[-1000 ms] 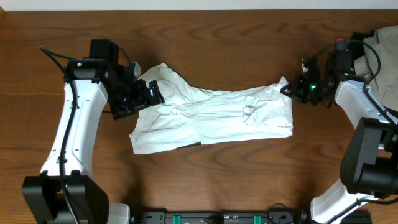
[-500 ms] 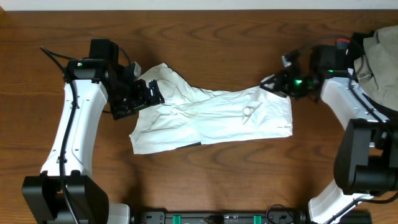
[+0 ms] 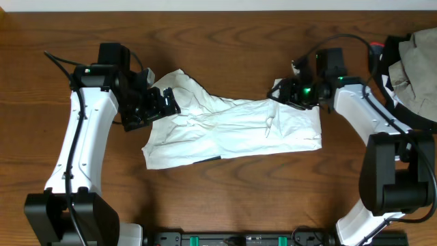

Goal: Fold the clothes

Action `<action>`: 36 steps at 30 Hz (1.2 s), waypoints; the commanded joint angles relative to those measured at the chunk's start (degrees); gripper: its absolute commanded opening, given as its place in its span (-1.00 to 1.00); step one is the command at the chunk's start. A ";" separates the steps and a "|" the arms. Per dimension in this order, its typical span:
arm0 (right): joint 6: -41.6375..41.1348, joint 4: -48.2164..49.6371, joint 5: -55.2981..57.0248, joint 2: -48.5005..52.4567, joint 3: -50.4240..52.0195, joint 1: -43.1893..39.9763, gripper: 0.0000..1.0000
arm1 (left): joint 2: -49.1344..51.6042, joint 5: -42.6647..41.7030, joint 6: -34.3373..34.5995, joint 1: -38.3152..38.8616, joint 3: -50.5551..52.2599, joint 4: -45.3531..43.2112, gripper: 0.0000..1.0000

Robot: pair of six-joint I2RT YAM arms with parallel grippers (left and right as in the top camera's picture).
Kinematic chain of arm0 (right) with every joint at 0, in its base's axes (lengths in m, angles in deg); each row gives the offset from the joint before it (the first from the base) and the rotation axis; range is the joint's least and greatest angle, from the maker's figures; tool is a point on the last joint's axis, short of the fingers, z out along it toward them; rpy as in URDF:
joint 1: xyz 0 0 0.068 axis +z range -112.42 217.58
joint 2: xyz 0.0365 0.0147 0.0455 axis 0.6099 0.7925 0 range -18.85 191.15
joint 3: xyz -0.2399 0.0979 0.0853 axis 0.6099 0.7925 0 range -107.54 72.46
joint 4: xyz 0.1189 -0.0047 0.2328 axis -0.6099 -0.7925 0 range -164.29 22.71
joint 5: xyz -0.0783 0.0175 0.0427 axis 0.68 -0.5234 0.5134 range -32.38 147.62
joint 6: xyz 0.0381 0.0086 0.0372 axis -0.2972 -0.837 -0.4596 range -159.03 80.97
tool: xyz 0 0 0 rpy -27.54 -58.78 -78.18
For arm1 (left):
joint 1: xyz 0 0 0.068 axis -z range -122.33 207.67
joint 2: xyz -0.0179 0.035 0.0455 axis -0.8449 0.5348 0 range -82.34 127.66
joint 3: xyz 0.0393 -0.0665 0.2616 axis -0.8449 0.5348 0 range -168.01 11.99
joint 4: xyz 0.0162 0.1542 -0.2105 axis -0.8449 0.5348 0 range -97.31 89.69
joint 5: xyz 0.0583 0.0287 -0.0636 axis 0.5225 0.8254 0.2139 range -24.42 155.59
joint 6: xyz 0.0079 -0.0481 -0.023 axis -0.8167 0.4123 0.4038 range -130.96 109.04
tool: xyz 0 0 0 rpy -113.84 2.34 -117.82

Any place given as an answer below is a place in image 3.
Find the black garment with red trim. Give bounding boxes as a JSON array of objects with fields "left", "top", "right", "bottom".
[{"left": 370, "top": 33, "right": 436, "bottom": 134}]

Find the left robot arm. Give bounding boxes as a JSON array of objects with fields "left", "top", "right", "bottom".
[{"left": 24, "top": 43, "right": 180, "bottom": 245}]

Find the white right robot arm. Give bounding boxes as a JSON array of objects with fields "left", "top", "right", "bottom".
[{"left": 267, "top": 48, "right": 436, "bottom": 245}]

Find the white t-shirt with black stripes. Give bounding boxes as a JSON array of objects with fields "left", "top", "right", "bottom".
[{"left": 142, "top": 70, "right": 322, "bottom": 169}]

